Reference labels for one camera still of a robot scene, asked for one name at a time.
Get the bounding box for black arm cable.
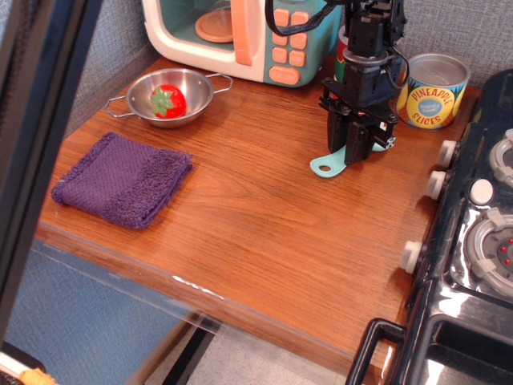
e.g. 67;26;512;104
264;0;345;38

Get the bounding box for steel bowl with handles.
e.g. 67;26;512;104
104;68;232;128

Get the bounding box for red toy strawberry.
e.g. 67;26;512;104
150;84;187;120

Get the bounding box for black toy stove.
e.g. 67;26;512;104
346;70;512;384

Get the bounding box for purple folded towel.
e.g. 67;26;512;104
51;132;192;229

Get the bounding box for pineapple slices can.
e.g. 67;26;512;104
396;53;471;130

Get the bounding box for teal toy microwave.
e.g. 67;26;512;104
142;1;342;87

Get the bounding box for orange microwave plate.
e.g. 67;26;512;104
195;9;233;43

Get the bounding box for teal dish brush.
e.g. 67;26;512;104
309;142;386;179

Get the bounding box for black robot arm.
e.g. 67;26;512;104
320;1;407;166

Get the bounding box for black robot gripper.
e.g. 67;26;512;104
318;54;400;166

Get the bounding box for grey stove knob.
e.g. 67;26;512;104
426;171;446;200
437;140;458;168
399;241;422;274

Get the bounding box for tomato sauce can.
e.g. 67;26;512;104
334;25;349;81

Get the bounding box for grey stove knob upper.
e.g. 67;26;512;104
437;140;458;168

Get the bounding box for grey stove knob middle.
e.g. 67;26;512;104
426;171;446;200

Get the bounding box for orange fuzzy object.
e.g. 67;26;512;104
18;368;57;385

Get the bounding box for grey stove knob lower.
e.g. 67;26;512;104
399;241;422;274

